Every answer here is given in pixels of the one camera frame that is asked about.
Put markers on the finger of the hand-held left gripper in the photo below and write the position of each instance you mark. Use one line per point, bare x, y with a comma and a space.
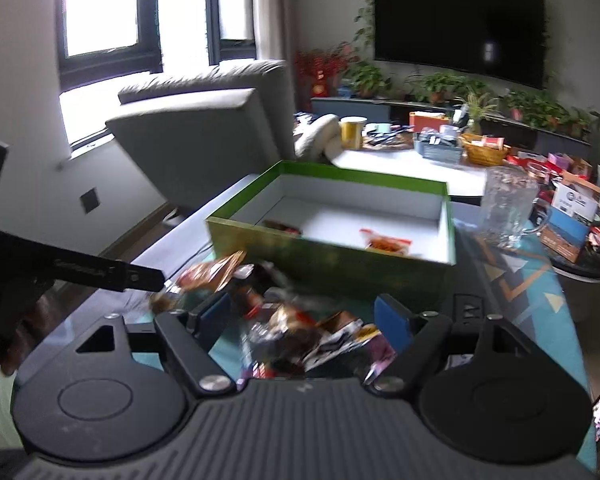
90, 271

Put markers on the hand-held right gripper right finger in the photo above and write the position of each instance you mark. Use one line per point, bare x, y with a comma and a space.
391, 325

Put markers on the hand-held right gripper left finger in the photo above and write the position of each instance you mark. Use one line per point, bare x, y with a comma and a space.
214, 320

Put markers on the pile of snack packets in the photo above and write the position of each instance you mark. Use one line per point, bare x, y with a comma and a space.
290, 330

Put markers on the green cardboard box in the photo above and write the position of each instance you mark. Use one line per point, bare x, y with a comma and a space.
340, 265

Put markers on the person's left hand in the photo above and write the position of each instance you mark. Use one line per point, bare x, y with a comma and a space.
32, 325

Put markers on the orange snack packet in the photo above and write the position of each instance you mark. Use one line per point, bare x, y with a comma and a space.
386, 244

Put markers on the dark snack packet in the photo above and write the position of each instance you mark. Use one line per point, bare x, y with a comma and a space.
282, 227

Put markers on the round white table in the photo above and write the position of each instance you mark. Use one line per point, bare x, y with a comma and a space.
400, 170

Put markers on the grey armchair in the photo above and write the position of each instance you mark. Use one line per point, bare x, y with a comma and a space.
200, 145

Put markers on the clear glass mug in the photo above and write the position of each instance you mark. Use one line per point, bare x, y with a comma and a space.
507, 205

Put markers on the grey-blue plastic basket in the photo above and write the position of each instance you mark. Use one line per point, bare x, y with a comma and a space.
437, 150

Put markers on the yellow wicker basket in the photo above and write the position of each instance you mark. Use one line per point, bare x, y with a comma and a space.
485, 155

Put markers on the yellow can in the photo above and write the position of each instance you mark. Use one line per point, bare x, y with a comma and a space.
352, 132

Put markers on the blue and white carton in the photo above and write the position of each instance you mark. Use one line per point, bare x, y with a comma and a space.
567, 225

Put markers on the beige cushion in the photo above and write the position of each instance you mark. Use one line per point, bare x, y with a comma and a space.
315, 135

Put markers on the orange tissue box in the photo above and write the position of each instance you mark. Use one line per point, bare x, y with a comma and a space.
427, 121

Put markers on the small glass cup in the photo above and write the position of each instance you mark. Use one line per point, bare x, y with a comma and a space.
536, 170

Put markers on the red cardboard box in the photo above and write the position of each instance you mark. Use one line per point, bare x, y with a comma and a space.
525, 156

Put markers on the dark television cabinet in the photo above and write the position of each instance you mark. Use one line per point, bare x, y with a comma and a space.
360, 107

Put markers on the spider plant in vase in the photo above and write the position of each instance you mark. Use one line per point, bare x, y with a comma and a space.
475, 110

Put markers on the pink cardboard box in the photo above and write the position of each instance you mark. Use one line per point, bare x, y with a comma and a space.
567, 164

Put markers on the green potted plant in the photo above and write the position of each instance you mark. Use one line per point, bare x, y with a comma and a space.
540, 107
445, 85
367, 80

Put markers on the black-framed window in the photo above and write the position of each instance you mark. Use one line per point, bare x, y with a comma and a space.
100, 5
230, 5

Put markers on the red flower decoration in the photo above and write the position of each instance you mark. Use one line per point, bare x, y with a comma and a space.
322, 67

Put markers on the beige curtain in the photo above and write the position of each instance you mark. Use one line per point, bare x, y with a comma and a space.
275, 20

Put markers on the black wall socket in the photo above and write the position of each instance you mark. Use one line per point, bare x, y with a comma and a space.
89, 201

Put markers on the black wall television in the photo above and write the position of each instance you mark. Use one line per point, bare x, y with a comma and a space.
455, 20

